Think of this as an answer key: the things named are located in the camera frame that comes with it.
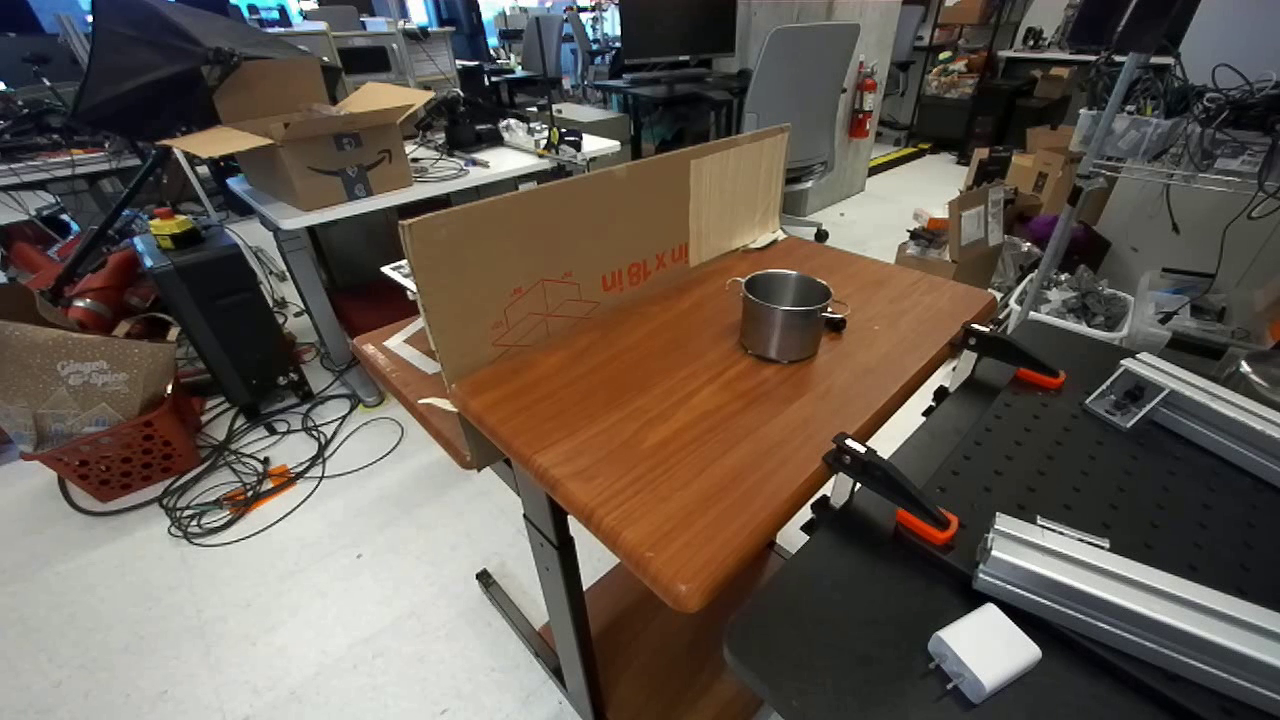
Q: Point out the small stainless steel pot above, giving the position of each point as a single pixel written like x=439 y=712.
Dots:
x=780 y=321

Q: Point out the brown cardboard panel red print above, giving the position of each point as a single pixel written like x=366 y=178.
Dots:
x=563 y=264

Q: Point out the pale corrugated sheet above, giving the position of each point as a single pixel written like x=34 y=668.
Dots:
x=737 y=192

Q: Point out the grey metal desk leg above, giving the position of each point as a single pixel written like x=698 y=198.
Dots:
x=563 y=587

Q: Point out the white desk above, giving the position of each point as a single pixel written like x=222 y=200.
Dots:
x=452 y=180

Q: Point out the orange and black bar clamp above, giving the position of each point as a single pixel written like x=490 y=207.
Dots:
x=883 y=476
x=1001 y=350

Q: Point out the grey office chair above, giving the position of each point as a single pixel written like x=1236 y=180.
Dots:
x=800 y=94

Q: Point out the black computer monitor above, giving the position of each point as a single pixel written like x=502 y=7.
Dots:
x=677 y=26

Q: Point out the red fire extinguisher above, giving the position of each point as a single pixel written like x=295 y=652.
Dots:
x=865 y=106

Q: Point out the open cardboard shipping box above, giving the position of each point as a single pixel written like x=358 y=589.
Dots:
x=325 y=145

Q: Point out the orange power strip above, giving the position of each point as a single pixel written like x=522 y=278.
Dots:
x=260 y=490

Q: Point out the black controller cabinet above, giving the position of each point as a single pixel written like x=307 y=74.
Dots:
x=222 y=321

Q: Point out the purple bag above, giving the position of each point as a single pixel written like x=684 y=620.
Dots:
x=1055 y=236

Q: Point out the black perforated breadboard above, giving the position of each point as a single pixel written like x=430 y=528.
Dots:
x=1064 y=465

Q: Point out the white parts tray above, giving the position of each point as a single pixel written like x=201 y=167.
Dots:
x=1083 y=310

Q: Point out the white power adapter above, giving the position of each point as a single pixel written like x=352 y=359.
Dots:
x=987 y=648

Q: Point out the yellow red emergency stop button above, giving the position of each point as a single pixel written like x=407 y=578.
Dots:
x=173 y=230

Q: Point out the silver light stand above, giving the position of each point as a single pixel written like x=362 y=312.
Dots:
x=1087 y=160

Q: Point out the red plastic basket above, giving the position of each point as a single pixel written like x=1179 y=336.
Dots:
x=122 y=455

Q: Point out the brown paper bag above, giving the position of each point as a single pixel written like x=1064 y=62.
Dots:
x=81 y=381

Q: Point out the black photo umbrella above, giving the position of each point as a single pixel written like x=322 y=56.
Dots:
x=160 y=62

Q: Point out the aluminium bracket plate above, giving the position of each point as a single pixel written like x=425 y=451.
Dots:
x=1127 y=397

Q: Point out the aluminium extrusion rail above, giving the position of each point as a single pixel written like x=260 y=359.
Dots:
x=1220 y=415
x=1134 y=606

